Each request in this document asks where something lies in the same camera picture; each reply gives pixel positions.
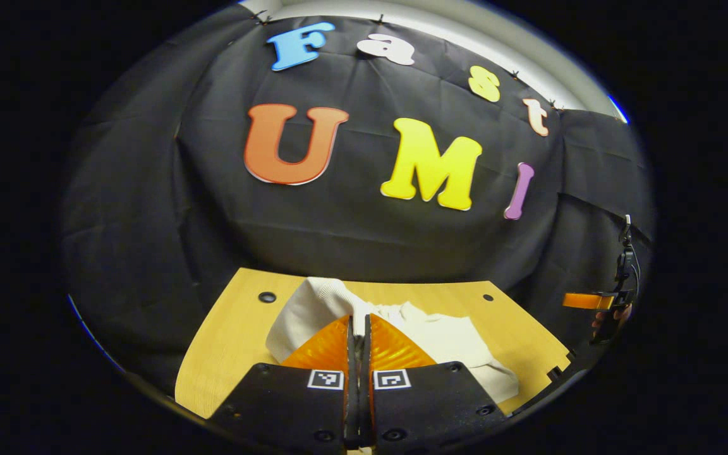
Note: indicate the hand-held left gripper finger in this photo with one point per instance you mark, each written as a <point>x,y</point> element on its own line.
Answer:
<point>349,392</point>
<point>365,392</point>

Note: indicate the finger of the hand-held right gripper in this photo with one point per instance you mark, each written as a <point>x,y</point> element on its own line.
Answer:
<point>582,301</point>

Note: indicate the black backdrop cloth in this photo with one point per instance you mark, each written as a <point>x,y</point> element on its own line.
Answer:
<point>351,240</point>

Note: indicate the cream sweatshirt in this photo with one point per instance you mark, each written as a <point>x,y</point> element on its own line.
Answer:
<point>459,344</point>

